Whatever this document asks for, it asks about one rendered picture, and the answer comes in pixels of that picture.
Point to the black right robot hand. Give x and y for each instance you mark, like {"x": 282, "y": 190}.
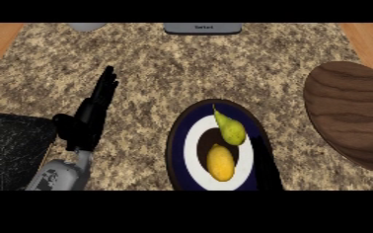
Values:
{"x": 267, "y": 168}

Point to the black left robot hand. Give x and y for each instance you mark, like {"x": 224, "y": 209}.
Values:
{"x": 91, "y": 112}

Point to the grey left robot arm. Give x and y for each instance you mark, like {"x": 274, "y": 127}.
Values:
{"x": 61, "y": 176}

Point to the yellow lemon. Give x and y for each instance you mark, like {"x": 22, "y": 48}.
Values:
{"x": 220, "y": 163}

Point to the blue and white plate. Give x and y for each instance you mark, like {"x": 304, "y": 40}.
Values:
{"x": 192, "y": 151}

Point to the brown wooden bowl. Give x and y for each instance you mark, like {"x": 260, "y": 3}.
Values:
{"x": 342, "y": 112}

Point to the green pear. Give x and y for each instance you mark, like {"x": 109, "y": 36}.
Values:
{"x": 230, "y": 130}

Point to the black marbled block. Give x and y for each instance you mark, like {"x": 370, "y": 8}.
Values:
{"x": 22, "y": 151}

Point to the grey round object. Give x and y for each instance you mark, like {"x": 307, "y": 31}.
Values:
{"x": 87, "y": 26}

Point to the grey flat appliance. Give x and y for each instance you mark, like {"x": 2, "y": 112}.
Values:
{"x": 202, "y": 28}

